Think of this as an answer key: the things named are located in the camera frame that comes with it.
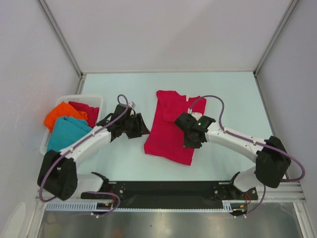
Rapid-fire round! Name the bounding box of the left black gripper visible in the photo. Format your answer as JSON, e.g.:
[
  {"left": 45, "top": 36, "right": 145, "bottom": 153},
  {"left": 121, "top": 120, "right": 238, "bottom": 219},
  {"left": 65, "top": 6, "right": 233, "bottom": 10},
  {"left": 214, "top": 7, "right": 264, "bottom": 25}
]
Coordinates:
[{"left": 121, "top": 113, "right": 150, "bottom": 139}]

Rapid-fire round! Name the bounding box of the magenta t shirt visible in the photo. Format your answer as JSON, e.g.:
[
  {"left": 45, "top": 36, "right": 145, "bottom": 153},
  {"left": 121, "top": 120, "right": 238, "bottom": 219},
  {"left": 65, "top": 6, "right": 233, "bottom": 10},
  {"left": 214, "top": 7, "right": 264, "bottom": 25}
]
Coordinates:
[{"left": 144, "top": 90, "right": 199, "bottom": 166}]

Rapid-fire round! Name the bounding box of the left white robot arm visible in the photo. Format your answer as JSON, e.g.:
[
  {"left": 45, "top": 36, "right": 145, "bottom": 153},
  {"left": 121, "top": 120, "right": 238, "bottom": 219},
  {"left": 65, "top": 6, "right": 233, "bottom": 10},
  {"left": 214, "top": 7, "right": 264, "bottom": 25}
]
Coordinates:
[{"left": 37, "top": 104, "right": 150, "bottom": 201}]

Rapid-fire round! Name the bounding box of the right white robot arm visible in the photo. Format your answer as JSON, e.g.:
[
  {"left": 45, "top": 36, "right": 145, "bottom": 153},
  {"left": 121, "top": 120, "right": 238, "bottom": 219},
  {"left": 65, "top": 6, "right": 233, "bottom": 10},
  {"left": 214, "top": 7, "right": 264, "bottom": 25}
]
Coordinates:
[{"left": 174, "top": 113, "right": 291, "bottom": 199}]

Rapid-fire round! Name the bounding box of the red t shirt in basket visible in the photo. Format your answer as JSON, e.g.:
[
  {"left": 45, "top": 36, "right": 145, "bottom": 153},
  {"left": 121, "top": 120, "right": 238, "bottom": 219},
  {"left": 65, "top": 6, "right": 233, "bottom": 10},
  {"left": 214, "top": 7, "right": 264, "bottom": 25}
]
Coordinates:
[{"left": 68, "top": 101, "right": 100, "bottom": 127}]

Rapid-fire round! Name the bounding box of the white plastic basket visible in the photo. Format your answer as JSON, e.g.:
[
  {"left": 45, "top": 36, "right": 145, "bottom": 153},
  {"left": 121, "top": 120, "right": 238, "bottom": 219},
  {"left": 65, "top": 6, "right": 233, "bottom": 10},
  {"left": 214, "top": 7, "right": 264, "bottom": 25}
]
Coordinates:
[{"left": 39, "top": 95, "right": 104, "bottom": 155}]

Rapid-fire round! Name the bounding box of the teal t shirt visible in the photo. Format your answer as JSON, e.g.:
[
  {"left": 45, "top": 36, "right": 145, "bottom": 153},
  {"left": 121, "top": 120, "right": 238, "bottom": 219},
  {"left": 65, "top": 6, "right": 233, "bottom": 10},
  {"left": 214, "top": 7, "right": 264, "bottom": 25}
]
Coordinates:
[{"left": 49, "top": 116, "right": 92, "bottom": 151}]

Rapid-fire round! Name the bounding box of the orange t shirt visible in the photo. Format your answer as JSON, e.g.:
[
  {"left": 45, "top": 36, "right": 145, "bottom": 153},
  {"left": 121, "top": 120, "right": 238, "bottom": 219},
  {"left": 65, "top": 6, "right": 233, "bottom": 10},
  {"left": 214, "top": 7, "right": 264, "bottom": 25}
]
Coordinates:
[{"left": 44, "top": 102, "right": 88, "bottom": 132}]

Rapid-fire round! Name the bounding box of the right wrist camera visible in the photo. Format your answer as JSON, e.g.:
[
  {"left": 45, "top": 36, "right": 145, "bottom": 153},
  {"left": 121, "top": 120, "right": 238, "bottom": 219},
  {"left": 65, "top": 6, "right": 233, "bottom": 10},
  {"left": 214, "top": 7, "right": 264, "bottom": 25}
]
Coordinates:
[{"left": 187, "top": 108, "right": 203, "bottom": 120}]

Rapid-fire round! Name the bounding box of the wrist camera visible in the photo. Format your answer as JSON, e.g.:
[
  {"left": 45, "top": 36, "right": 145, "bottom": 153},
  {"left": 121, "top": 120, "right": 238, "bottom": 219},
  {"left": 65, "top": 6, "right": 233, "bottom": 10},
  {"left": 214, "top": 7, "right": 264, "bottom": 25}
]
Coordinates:
[
  {"left": 128, "top": 102, "right": 136, "bottom": 109},
  {"left": 187, "top": 108, "right": 203, "bottom": 120}
]

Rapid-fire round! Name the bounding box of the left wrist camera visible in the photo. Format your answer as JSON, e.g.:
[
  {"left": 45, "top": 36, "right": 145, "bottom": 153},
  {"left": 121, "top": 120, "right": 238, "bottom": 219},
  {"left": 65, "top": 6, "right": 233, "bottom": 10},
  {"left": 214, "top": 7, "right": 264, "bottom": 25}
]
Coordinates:
[{"left": 128, "top": 102, "right": 136, "bottom": 109}]

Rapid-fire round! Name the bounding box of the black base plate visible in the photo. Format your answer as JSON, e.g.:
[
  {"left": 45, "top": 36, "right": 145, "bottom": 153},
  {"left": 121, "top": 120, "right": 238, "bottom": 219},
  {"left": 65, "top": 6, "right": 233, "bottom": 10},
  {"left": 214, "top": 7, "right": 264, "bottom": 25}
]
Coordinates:
[{"left": 80, "top": 180, "right": 258, "bottom": 209}]

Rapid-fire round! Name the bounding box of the right white cable duct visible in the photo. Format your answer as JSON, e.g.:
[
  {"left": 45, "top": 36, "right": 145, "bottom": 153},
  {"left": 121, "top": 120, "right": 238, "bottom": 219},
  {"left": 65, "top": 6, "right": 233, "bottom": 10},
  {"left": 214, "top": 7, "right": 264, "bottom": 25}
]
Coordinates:
[{"left": 222, "top": 200, "right": 249, "bottom": 213}]

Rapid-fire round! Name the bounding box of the white cable duct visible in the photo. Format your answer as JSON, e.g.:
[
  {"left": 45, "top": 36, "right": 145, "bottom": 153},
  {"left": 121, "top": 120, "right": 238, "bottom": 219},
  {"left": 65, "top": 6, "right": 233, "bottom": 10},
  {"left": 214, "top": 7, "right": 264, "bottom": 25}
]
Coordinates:
[
  {"left": 46, "top": 200, "right": 113, "bottom": 212},
  {"left": 222, "top": 200, "right": 249, "bottom": 213}
]

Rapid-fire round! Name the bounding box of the left white cable duct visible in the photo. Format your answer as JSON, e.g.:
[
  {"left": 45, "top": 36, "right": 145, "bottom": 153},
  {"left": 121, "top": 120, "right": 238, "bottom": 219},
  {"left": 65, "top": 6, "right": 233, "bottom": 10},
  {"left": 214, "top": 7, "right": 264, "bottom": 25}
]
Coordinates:
[{"left": 46, "top": 200, "right": 113, "bottom": 212}]

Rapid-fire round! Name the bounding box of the aluminium frame rail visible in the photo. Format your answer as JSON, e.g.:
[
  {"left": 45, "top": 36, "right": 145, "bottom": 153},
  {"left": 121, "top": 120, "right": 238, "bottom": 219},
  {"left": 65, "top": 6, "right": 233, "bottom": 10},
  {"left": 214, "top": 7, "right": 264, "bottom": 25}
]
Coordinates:
[{"left": 38, "top": 182, "right": 304, "bottom": 201}]

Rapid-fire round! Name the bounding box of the left aluminium corner post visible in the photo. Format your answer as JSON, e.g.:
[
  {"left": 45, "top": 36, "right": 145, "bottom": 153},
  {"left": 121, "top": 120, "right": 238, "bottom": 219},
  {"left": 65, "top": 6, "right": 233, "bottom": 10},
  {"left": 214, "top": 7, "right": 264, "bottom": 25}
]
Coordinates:
[{"left": 37, "top": 0, "right": 84, "bottom": 76}]

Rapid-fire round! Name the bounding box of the aluminium corner post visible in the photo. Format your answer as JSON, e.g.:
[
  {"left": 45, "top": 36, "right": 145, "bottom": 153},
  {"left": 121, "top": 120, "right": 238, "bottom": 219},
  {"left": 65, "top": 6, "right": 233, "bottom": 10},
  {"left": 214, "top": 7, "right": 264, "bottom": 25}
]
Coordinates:
[
  {"left": 254, "top": 0, "right": 299, "bottom": 75},
  {"left": 37, "top": 0, "right": 84, "bottom": 76}
]

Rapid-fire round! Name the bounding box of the right aluminium corner post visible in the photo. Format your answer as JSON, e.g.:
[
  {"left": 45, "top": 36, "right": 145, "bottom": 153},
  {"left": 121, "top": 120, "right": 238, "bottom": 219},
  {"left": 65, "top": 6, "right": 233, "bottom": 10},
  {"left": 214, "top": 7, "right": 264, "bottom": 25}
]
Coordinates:
[{"left": 254, "top": 0, "right": 299, "bottom": 75}]

